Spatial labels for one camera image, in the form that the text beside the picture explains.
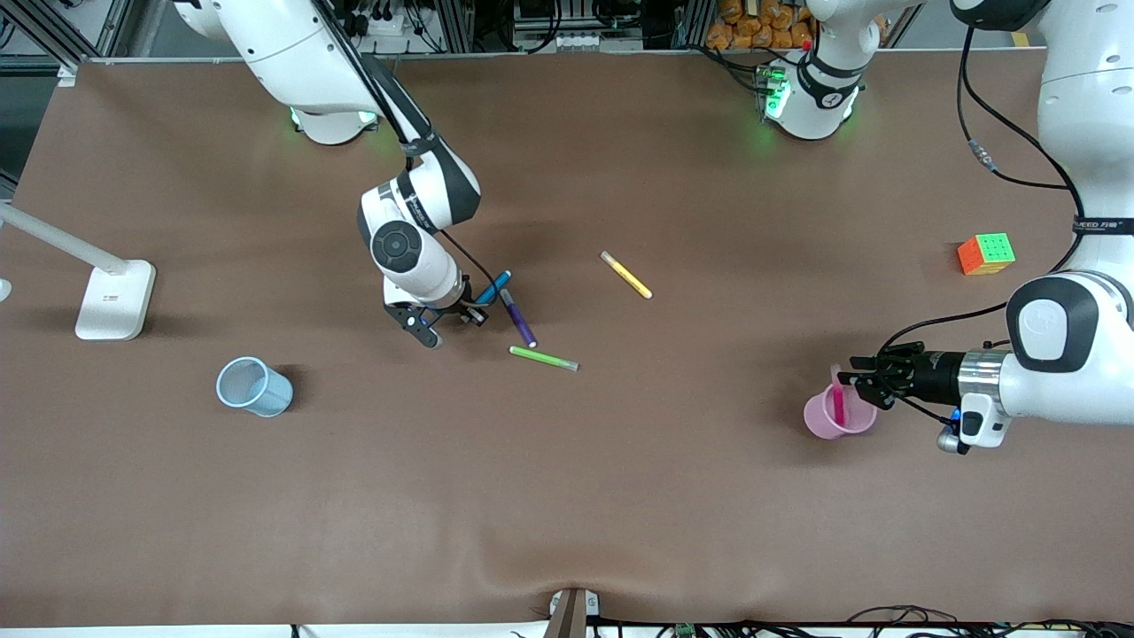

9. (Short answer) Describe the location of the white power strip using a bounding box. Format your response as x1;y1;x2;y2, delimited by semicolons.
350;7;419;38

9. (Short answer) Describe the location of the metal table edge bracket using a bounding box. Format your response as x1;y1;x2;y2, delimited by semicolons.
548;587;601;638

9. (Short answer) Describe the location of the pink mesh cup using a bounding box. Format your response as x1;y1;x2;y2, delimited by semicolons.
804;380;879;440

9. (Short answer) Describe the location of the orange snack bag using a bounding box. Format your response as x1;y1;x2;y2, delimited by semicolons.
706;0;818;51

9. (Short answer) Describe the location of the green marker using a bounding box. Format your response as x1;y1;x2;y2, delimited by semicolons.
509;346;580;372

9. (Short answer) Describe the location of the black cable bundle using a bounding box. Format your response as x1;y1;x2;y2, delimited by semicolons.
846;605;1134;638

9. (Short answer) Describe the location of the blue marker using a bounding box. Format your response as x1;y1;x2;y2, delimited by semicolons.
472;269;513;307

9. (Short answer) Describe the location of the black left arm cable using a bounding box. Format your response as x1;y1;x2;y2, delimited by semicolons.
877;25;1089;355

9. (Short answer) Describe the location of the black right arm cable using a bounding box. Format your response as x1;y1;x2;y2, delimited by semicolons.
439;230;499;298

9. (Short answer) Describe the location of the multicoloured puzzle cube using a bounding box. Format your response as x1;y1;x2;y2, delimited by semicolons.
957;233;1017;276

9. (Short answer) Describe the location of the purple marker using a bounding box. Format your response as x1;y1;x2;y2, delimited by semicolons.
500;288;539;349

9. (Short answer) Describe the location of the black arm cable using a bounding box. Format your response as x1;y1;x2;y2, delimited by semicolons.
439;230;499;298
877;25;1089;355

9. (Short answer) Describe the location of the yellow marker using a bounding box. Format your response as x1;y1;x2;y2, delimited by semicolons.
600;250;654;300

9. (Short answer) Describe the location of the blue mesh cup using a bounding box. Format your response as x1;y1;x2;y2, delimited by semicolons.
216;356;294;418

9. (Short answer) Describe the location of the white desk lamp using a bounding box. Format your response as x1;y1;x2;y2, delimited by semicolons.
0;202;157;342

